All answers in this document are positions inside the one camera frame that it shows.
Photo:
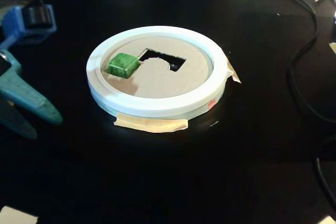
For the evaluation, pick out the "green wooden square block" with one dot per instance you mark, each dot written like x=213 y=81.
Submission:
x=122 y=64

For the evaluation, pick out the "beige masking tape piece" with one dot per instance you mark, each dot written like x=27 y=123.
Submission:
x=333 y=48
x=233 y=74
x=13 y=216
x=329 y=221

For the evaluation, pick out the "long beige masking tape strip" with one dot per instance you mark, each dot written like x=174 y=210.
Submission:
x=157 y=125

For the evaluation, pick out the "teal gripper with servo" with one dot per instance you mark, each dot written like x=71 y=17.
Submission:
x=14 y=87

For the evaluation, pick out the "wooden sorter lid with holes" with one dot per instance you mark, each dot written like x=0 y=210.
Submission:
x=173 y=82

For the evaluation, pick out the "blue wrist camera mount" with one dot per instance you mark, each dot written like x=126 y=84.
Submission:
x=15 y=27

